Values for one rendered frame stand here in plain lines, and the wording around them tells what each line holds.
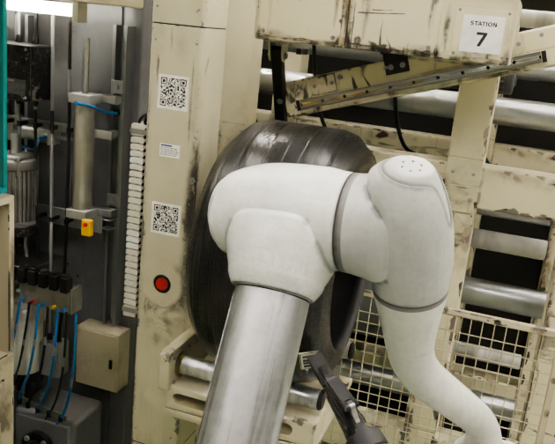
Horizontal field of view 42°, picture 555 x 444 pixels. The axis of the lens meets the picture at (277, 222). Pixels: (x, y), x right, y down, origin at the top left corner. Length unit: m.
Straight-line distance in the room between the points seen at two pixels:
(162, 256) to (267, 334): 0.84
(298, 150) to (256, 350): 0.66
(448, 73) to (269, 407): 1.14
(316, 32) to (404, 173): 0.95
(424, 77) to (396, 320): 1.00
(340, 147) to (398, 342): 0.61
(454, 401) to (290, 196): 0.41
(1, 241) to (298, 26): 0.84
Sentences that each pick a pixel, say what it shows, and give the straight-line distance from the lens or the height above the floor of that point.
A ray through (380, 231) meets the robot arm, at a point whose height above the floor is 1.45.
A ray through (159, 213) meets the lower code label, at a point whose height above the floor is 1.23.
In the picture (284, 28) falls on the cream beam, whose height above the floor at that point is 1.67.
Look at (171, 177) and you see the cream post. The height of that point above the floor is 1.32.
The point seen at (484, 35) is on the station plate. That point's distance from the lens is 1.70.
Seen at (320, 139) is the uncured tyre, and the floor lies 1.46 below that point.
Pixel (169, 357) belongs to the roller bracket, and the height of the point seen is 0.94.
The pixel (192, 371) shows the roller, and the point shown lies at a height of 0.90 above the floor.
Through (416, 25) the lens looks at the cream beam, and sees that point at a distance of 1.72.
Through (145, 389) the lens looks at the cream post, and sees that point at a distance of 1.86.
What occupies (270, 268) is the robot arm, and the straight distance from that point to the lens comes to 0.89.
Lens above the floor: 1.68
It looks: 15 degrees down
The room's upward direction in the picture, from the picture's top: 6 degrees clockwise
